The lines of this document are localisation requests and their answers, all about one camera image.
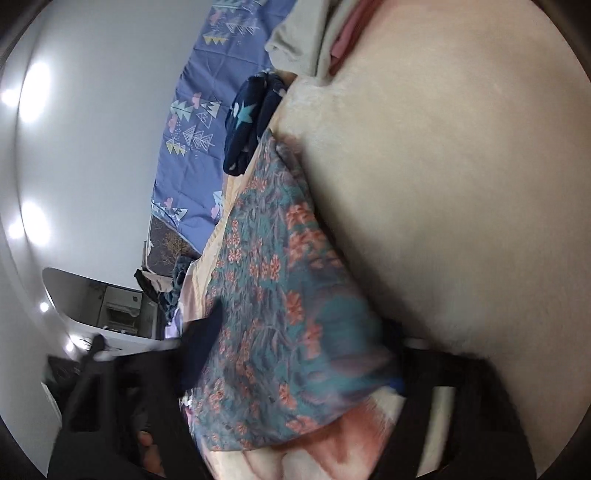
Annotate blue tree-print quilt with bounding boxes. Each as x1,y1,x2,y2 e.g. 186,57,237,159
150,0,296,232

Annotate olive and black clothes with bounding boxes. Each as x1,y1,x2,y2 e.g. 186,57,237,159
134,268,160,301

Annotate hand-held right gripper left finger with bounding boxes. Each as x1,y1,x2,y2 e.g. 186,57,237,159
47,299,223,480

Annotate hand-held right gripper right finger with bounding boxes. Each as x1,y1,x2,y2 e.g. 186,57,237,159
373,340,537,480

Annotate navy star-print garment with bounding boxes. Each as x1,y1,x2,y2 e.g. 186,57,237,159
223,70,289,177

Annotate pink cloth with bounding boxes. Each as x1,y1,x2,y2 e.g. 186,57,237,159
329,0,384,75

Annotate teal floral garment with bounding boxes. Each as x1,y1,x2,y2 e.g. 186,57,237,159
182,131,407,450

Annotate grey cloth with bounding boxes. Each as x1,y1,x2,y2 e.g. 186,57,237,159
264,0,365,86

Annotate dark gold-tree print pillow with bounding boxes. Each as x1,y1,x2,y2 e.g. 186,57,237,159
141,215,204,278

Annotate cream peach plush blanket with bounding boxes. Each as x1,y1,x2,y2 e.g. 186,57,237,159
178,0,591,480

